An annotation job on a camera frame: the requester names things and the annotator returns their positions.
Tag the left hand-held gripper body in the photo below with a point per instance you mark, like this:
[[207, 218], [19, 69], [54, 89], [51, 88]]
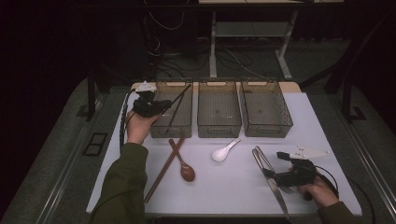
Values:
[[144, 105]]

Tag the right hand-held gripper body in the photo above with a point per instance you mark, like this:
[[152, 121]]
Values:
[[295, 175]]

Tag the transparent brown plastic bin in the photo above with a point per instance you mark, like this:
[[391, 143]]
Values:
[[177, 124], [219, 109], [266, 109]]

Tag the white ceramic spoon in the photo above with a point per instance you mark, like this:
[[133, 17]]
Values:
[[220, 154]]

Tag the brown wooden spoon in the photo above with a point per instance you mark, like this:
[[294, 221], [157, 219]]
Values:
[[187, 173]]

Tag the person's left hand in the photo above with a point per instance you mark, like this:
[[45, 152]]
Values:
[[138, 127]]

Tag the person's right hand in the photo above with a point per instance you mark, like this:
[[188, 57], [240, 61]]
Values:
[[320, 193]]

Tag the metal fork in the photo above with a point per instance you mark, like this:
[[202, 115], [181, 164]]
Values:
[[288, 189]]

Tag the metal tongs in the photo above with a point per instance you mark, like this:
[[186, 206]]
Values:
[[275, 189]]

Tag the white table cover sheet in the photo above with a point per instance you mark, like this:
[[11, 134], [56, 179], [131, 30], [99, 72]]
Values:
[[224, 193]]

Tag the black stand leg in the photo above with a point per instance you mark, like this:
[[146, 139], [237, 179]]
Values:
[[91, 99], [346, 102]]

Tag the white metal desk frame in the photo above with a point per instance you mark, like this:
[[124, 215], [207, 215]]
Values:
[[213, 46]]

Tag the metal floor rail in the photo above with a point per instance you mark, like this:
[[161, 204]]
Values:
[[370, 174], [62, 180]]

